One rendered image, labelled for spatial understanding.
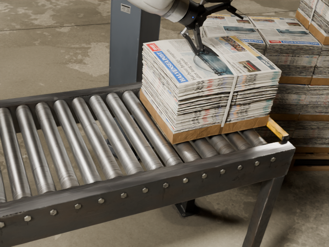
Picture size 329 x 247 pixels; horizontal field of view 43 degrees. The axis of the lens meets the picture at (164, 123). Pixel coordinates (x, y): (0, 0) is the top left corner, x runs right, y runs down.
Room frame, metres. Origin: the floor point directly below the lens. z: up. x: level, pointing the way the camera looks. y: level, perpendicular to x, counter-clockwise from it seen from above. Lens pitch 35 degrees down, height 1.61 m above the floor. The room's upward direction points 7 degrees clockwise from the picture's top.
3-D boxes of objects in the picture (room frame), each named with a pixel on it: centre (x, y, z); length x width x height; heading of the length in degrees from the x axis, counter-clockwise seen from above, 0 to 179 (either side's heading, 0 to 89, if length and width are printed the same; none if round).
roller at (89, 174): (1.05, 0.28, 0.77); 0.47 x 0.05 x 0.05; 28
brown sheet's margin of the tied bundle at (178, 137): (1.22, -0.03, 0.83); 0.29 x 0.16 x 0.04; 28
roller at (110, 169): (1.08, 0.22, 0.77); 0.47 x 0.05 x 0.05; 28
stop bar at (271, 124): (1.35, -0.32, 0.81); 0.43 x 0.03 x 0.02; 28
